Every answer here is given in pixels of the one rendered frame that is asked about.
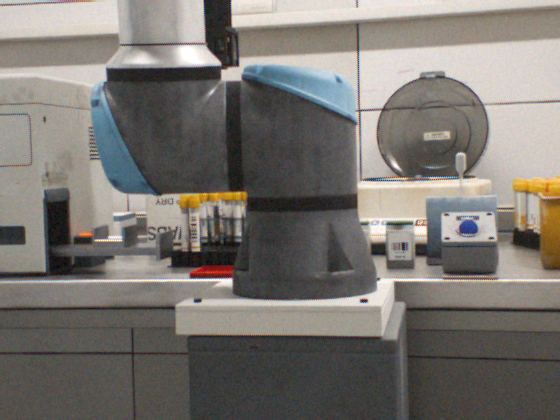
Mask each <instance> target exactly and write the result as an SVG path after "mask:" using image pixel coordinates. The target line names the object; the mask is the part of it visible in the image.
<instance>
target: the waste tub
mask: <svg viewBox="0 0 560 420"><path fill-rule="evenodd" d="M538 196H539V225H540V259H541V262H542V266H543V268H544V269H560V192H538Z"/></svg>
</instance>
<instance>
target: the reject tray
mask: <svg viewBox="0 0 560 420"><path fill-rule="evenodd" d="M232 273H233V266H202V267H200V268H198V269H196V270H195V271H192V272H190V273H189V275H190V278H232Z"/></svg>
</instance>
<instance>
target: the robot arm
mask: <svg viewBox="0 0 560 420"><path fill-rule="evenodd" d="M231 1H234V0H117V8H118V24H119V40H120V46H119V50H118V51H117V52H116V54H115V55H114V56H113V57H112V58H111V59H110V61H109V62H107V63H106V71H107V82H103V81H102V82H99V83H97V84H96V85H94V87H93V89H92V92H91V97H90V104H91V108H92V110H91V122H92V128H93V134H94V139H95V144H96V147H97V152H98V154H99V158H100V161H101V163H102V167H103V169H104V173H105V175H106V177H107V179H108V181H109V182H110V183H111V184H112V186H113V187H114V188H115V189H116V190H117V191H119V192H120V193H127V194H152V195H154V196H156V197H158V196H162V195H163V194H187V193H246V194H247V222H246V226H245V228H244V232H243V235H242V241H241V245H240V247H239V251H238V254H237V257H236V260H235V264H234V266H233V273H232V293H233V294H235V295H238V296H241V297H245V298H251V299H260V300H276V301H310V300H328V299H339V298H347V297H354V296H360V295H364V294H365V295H368V294H371V293H373V292H375V291H377V270H376V266H375V264H374V261H373V258H372V256H371V253H370V250H369V246H368V243H367V240H366V238H365V235H364V232H363V229H362V227H361V224H360V221H359V211H358V174H357V136H356V125H358V119H357V118H356V113H355V100H354V91H353V85H352V84H351V82H350V81H348V80H347V79H346V78H344V76H342V75H339V74H337V73H334V72H327V71H323V70H318V69H313V68H306V67H299V66H290V65H279V64H267V65H264V64H252V65H248V66H246V67H245V68H244V69H243V72H242V73H241V79H242V81H222V70H228V68H233V67H240V54H239V32H237V31H236V30H235V29H234V28H232V12H231ZM235 42H236V46H235ZM236 54H237V60H236Z"/></svg>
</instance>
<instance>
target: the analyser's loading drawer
mask: <svg viewBox="0 0 560 420"><path fill-rule="evenodd" d="M153 255H157V258H156V261H161V260H163V259H166V258H167V257H173V256H174V243H173V229H169V230H166V231H163V232H159V233H157V234H156V243H138V242H137V223H134V224H129V225H126V226H123V227H122V236H111V237H109V225H108V224H107V223H105V224H102V225H97V226H92V244H49V257H51V256H153Z"/></svg>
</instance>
